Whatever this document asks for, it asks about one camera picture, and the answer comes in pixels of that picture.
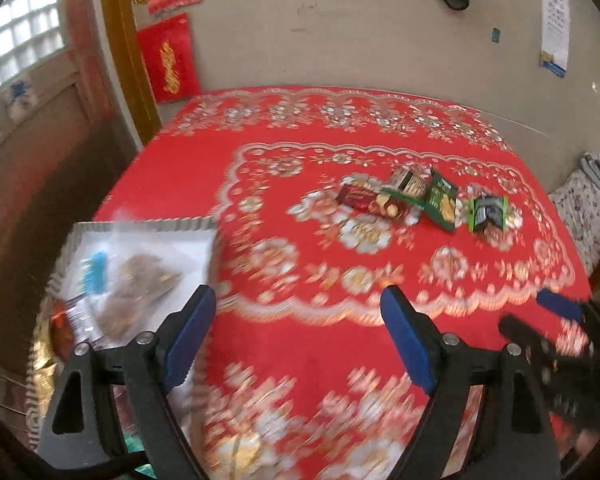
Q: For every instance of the dark red chocolate packet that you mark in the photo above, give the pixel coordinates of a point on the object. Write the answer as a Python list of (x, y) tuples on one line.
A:
[(360, 197)]

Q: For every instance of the red floral tablecloth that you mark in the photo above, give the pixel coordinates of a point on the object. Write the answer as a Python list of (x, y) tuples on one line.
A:
[(280, 160)]

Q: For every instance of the white wall calendar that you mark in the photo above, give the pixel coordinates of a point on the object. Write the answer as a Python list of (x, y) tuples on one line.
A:
[(555, 15)]

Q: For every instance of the green-edged dark snack packet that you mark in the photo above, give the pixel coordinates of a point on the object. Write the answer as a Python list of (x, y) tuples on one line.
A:
[(490, 212)]

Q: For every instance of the dark green snack packet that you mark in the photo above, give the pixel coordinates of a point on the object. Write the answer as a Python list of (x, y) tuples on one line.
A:
[(442, 202)]

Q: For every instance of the floral cloth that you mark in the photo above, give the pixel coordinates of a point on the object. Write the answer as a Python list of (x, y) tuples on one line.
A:
[(590, 220)]

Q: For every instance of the long dark brown snack packet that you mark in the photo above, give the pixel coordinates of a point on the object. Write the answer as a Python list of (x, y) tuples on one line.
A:
[(82, 322)]

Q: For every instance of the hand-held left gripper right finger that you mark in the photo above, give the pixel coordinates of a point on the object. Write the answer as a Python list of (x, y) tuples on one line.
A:
[(410, 342)]

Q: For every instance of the beige label snack packet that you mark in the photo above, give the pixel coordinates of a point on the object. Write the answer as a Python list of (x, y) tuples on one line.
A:
[(410, 182)]

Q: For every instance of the blue snowflake sticker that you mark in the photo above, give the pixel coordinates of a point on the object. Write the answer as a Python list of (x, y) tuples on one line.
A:
[(21, 96)]

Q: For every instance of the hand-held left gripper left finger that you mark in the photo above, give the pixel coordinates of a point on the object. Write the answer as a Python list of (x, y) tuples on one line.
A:
[(190, 332)]

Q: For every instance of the wooden door frame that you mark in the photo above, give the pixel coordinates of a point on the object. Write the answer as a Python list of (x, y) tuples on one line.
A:
[(125, 50)]

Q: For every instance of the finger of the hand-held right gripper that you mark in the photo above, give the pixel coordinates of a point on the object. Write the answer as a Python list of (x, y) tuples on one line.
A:
[(535, 335), (560, 305)]

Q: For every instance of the red wall poster gold symbol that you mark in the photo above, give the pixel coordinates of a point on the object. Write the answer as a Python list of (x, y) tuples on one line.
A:
[(172, 55)]

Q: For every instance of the clear bag of brown snacks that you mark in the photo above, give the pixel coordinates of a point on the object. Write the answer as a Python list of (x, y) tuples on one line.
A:
[(140, 280)]

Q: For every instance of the gold foil snack packet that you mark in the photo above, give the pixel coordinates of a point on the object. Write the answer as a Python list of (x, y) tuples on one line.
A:
[(45, 360)]

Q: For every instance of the small green wall sticker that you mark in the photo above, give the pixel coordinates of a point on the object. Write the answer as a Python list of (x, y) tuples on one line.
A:
[(495, 35)]

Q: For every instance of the glass block window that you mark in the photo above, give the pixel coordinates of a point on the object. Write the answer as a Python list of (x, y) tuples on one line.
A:
[(20, 35)]

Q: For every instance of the red gold snack packet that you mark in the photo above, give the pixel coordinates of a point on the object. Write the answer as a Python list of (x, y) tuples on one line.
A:
[(60, 325)]

